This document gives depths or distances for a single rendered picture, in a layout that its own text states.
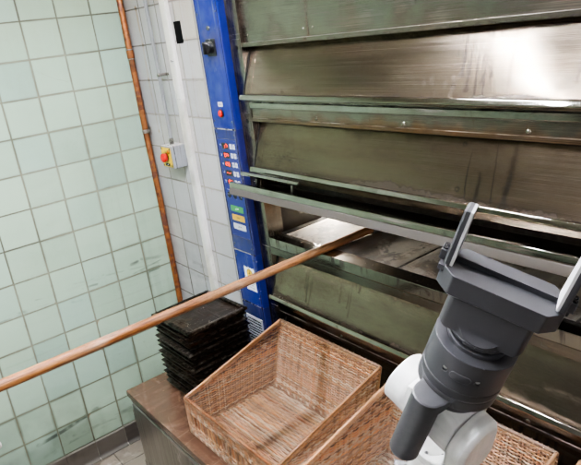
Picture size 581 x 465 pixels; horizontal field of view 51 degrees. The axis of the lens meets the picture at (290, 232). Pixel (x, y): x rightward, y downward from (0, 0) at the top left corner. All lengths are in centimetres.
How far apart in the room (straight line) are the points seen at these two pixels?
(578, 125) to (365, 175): 65
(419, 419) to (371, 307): 137
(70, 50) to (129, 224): 84
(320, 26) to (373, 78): 27
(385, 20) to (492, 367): 122
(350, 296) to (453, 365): 147
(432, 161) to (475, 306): 108
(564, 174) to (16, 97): 216
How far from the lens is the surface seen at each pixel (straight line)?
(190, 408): 228
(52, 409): 320
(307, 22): 195
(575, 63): 141
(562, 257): 135
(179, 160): 272
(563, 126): 144
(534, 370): 171
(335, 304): 215
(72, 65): 290
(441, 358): 65
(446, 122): 161
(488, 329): 63
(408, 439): 70
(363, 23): 177
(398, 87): 167
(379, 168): 179
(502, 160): 155
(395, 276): 189
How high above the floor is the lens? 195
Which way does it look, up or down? 19 degrees down
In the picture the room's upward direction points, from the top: 7 degrees counter-clockwise
